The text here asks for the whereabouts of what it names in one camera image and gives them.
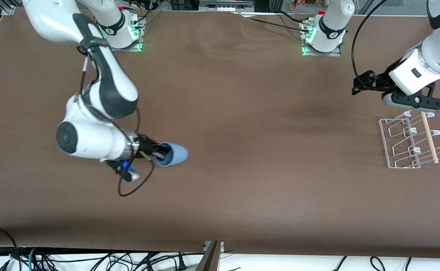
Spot white wire cup rack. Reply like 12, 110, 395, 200
379, 111, 440, 169

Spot black cable on table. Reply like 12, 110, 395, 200
239, 11, 311, 33

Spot blue plastic cup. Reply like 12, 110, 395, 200
155, 142, 189, 167

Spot white power strip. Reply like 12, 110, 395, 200
199, 0, 255, 12

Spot black floor cable bundle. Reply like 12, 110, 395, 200
35, 251, 205, 271

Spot black looped floor cable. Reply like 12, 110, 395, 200
0, 228, 23, 271

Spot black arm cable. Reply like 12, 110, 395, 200
77, 36, 156, 197
351, 0, 388, 81

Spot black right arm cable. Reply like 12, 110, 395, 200
77, 36, 156, 197

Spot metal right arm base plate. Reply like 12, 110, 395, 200
103, 15, 146, 52

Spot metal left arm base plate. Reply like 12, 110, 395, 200
300, 20, 342, 57

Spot green floor cable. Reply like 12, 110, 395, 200
28, 247, 41, 271

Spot aluminium frame profile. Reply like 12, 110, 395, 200
1, 0, 21, 16

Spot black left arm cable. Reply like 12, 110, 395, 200
351, 0, 388, 81

